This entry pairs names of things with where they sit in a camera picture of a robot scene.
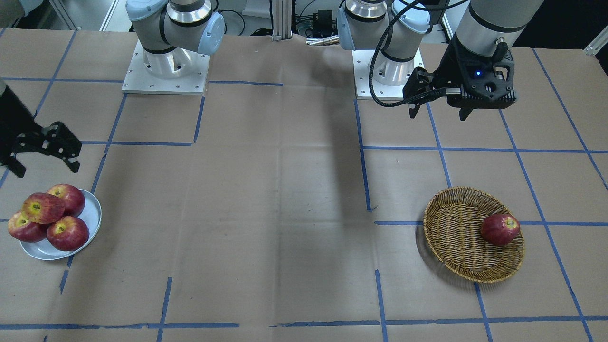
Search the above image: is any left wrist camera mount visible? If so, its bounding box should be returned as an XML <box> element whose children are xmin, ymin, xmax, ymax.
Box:
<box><xmin>447</xmin><ymin>38</ymin><xmax>518</xmax><ymax>111</ymax></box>

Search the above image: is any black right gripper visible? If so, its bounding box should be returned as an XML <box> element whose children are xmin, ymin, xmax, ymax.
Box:
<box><xmin>0</xmin><ymin>81</ymin><xmax>82</xmax><ymax>178</ymax></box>

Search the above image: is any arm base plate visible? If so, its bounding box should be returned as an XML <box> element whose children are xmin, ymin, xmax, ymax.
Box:
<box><xmin>352</xmin><ymin>50</ymin><xmax>424</xmax><ymax>101</ymax></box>
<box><xmin>122</xmin><ymin>41</ymin><xmax>211</xmax><ymax>95</ymax></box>

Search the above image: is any red apple plate outer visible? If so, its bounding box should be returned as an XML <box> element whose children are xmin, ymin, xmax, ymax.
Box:
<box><xmin>7</xmin><ymin>211</ymin><xmax>48</xmax><ymax>243</ymax></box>

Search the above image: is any light blue plate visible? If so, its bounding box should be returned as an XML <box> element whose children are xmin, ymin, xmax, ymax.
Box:
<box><xmin>19</xmin><ymin>189</ymin><xmax>102</xmax><ymax>261</ymax></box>

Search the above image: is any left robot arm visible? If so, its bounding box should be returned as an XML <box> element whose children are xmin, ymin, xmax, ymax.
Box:
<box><xmin>337</xmin><ymin>0</ymin><xmax>542</xmax><ymax>121</ymax></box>

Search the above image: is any red apple plate far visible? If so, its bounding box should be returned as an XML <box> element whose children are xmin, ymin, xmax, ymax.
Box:
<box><xmin>46</xmin><ymin>183</ymin><xmax>86</xmax><ymax>217</ymax></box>

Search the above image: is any red apple plate near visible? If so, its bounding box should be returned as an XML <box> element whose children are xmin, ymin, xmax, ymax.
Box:
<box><xmin>47</xmin><ymin>216</ymin><xmax>90</xmax><ymax>252</ymax></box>

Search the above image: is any yellow-red apple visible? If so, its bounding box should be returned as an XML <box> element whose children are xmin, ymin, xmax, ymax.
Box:
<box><xmin>21</xmin><ymin>192</ymin><xmax>65</xmax><ymax>224</ymax></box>

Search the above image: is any dark red apple in basket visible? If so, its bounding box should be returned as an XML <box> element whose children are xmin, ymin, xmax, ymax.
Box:
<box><xmin>480</xmin><ymin>214</ymin><xmax>520</xmax><ymax>246</ymax></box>

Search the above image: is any black braided cable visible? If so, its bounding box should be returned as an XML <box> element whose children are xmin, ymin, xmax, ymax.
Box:
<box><xmin>369</xmin><ymin>0</ymin><xmax>449</xmax><ymax>108</ymax></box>

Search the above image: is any black power adapter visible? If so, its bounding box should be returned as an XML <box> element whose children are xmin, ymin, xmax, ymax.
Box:
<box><xmin>313</xmin><ymin>9</ymin><xmax>333</xmax><ymax>30</ymax></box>

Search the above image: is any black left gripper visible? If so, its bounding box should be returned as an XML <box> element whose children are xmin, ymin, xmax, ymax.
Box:
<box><xmin>402</xmin><ymin>35</ymin><xmax>474</xmax><ymax>121</ymax></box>

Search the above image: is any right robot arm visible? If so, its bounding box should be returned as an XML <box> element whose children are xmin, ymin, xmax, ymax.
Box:
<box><xmin>0</xmin><ymin>0</ymin><xmax>225</xmax><ymax>178</ymax></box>

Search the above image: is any red apple plate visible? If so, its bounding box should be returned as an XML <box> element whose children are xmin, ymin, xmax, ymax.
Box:
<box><xmin>46</xmin><ymin>183</ymin><xmax>86</xmax><ymax>217</ymax></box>
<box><xmin>47</xmin><ymin>216</ymin><xmax>90</xmax><ymax>252</ymax></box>
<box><xmin>7</xmin><ymin>211</ymin><xmax>48</xmax><ymax>243</ymax></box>

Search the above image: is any aluminium profile post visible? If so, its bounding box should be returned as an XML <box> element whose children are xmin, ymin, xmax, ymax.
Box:
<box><xmin>269</xmin><ymin>0</ymin><xmax>295</xmax><ymax>42</ymax></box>

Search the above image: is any woven wicker basket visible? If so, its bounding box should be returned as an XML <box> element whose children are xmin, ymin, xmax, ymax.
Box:
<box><xmin>423</xmin><ymin>186</ymin><xmax>525</xmax><ymax>284</ymax></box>

